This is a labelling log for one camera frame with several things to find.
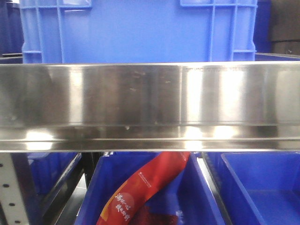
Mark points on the blue bin right lower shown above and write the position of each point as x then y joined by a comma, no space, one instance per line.
258,188

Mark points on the white perforated bracket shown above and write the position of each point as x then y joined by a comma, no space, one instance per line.
17,194

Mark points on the blue bin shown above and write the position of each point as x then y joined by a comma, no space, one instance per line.
258,188
187,200

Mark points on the blue bin centre lower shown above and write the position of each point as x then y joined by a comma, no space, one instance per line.
187,200

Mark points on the stainless steel rail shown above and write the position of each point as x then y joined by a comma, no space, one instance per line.
217,106

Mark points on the large blue plastic crate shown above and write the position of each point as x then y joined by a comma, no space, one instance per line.
137,31

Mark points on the red snack package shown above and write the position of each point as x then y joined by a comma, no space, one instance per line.
143,184

